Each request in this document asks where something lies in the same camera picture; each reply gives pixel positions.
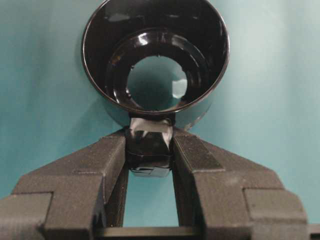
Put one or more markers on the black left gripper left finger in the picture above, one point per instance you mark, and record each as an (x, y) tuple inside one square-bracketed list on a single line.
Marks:
[(70, 197)]

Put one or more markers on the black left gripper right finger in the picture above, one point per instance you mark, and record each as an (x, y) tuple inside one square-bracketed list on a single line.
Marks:
[(230, 197)]

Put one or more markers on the black plastic cup holder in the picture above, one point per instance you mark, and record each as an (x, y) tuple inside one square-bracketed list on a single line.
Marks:
[(156, 63)]

